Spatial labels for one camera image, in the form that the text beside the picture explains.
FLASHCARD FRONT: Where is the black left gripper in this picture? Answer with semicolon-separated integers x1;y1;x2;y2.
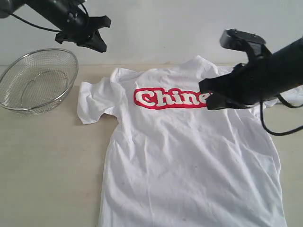
54;4;111;53

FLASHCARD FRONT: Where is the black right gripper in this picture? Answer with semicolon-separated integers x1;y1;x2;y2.
198;62;277;111

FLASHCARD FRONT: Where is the white t-shirt red lettering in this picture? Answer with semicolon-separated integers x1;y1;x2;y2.
77;56;286;227

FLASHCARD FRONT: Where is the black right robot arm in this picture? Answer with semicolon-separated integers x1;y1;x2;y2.
199;39;303;110

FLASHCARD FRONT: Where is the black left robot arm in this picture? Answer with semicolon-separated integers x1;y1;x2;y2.
0;0;111;53

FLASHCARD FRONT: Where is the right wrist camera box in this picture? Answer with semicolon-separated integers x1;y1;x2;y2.
220;29;272;62

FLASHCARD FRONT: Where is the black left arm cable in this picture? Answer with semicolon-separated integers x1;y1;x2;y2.
9;0;90;33

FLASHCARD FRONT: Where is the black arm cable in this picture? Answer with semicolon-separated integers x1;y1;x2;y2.
9;0;90;33
259;93;303;136

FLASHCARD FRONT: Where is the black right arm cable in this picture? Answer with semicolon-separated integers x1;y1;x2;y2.
259;93;303;136

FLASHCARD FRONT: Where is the metal mesh strainer bowl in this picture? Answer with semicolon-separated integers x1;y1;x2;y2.
0;48;79;115

